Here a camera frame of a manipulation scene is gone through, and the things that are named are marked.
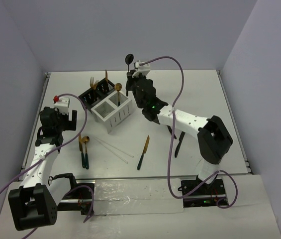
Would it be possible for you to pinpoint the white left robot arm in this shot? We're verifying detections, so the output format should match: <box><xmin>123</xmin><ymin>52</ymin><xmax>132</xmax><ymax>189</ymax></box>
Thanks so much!
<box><xmin>8</xmin><ymin>107</ymin><xmax>79</xmax><ymax>231</ymax></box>

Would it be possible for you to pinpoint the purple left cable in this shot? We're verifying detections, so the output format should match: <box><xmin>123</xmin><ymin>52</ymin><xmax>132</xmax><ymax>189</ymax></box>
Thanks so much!
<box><xmin>0</xmin><ymin>93</ymin><xmax>95</xmax><ymax>239</ymax></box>

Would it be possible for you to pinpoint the gold spoon green handle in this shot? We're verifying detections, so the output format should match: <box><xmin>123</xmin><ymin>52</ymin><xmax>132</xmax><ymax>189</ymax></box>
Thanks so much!
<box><xmin>114</xmin><ymin>83</ymin><xmax>122</xmax><ymax>106</ymax></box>
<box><xmin>82</xmin><ymin>136</ymin><xmax>90</xmax><ymax>169</ymax></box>

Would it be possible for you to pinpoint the black spoon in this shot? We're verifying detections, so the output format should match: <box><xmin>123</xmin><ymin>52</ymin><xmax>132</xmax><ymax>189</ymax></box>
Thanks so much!
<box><xmin>125</xmin><ymin>53</ymin><xmax>134</xmax><ymax>76</ymax></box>

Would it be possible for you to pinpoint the aluminium table rail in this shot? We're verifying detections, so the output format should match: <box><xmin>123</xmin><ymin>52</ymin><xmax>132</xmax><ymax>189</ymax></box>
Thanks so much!
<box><xmin>20</xmin><ymin>72</ymin><xmax>51</xmax><ymax>173</ymax></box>

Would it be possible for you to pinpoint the purple cable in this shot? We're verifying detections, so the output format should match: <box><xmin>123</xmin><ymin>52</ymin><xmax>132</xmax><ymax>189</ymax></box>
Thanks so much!
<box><xmin>140</xmin><ymin>56</ymin><xmax>238</xmax><ymax>209</ymax></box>
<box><xmin>0</xmin><ymin>93</ymin><xmax>95</xmax><ymax>239</ymax></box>

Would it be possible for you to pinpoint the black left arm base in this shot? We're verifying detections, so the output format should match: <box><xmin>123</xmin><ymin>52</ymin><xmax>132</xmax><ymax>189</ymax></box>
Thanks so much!
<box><xmin>48</xmin><ymin>173</ymin><xmax>94</xmax><ymax>217</ymax></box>

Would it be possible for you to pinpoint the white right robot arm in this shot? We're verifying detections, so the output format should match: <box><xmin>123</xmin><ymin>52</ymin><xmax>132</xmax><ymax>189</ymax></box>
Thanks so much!
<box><xmin>126</xmin><ymin>70</ymin><xmax>233</xmax><ymax>195</ymax></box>

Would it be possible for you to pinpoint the white chopstick upper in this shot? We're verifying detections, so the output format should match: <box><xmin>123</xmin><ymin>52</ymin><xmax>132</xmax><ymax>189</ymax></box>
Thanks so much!
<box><xmin>95</xmin><ymin>137</ymin><xmax>134</xmax><ymax>158</ymax></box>

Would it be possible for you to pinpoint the gold knife green handle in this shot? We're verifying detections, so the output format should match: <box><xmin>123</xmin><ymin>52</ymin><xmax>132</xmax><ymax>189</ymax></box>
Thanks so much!
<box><xmin>79</xmin><ymin>134</ymin><xmax>86</xmax><ymax>168</ymax></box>
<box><xmin>105</xmin><ymin>70</ymin><xmax>108</xmax><ymax>84</ymax></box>
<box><xmin>137</xmin><ymin>135</ymin><xmax>150</xmax><ymax>170</ymax></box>

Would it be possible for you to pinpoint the black knife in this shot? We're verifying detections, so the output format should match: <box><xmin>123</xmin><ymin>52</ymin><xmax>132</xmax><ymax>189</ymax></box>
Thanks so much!
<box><xmin>167</xmin><ymin>125</ymin><xmax>177</xmax><ymax>139</ymax></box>
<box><xmin>174</xmin><ymin>131</ymin><xmax>186</xmax><ymax>158</ymax></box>

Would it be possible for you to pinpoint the black knife lower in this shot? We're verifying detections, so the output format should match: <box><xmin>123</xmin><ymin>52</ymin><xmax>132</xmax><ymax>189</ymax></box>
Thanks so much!
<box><xmin>174</xmin><ymin>131</ymin><xmax>186</xmax><ymax>158</ymax></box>

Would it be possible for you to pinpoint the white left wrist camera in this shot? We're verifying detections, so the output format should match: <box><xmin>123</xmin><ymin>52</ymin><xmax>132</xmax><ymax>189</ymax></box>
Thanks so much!
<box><xmin>53</xmin><ymin>96</ymin><xmax>70</xmax><ymax>115</ymax></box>

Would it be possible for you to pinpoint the white chopstick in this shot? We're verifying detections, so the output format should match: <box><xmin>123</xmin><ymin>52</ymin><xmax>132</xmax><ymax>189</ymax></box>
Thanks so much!
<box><xmin>95</xmin><ymin>138</ymin><xmax>128</xmax><ymax>164</ymax></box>
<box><xmin>95</xmin><ymin>137</ymin><xmax>134</xmax><ymax>158</ymax></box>

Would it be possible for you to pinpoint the black utensil caddy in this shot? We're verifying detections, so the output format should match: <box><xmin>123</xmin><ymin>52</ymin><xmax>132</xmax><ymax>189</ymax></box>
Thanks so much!
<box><xmin>79</xmin><ymin>78</ymin><xmax>114</xmax><ymax>112</ymax></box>

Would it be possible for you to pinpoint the gold fork green handle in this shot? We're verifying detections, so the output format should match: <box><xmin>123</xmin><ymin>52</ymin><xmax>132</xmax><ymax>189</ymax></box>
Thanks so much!
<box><xmin>93</xmin><ymin>80</ymin><xmax>99</xmax><ymax>90</ymax></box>
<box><xmin>90</xmin><ymin>77</ymin><xmax>94</xmax><ymax>89</ymax></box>

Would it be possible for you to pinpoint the black knife upper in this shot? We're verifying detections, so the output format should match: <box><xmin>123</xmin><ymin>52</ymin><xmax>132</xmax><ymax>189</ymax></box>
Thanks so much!
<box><xmin>167</xmin><ymin>125</ymin><xmax>177</xmax><ymax>139</ymax></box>

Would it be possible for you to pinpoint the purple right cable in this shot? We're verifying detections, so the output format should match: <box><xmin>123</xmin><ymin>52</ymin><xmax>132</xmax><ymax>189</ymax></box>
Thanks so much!
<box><xmin>140</xmin><ymin>56</ymin><xmax>238</xmax><ymax>209</ymax></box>

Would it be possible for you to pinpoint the white chopstick lower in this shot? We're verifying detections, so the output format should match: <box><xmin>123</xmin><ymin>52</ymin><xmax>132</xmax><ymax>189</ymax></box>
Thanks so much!
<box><xmin>95</xmin><ymin>138</ymin><xmax>128</xmax><ymax>164</ymax></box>

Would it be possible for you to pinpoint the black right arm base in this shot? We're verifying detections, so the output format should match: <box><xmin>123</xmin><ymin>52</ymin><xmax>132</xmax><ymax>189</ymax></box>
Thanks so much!
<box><xmin>177</xmin><ymin>177</ymin><xmax>229</xmax><ymax>208</ymax></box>

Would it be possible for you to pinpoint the white utensil caddy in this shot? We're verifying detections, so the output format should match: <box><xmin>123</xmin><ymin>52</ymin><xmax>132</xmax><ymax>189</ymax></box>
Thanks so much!
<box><xmin>91</xmin><ymin>91</ymin><xmax>133</xmax><ymax>133</ymax></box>

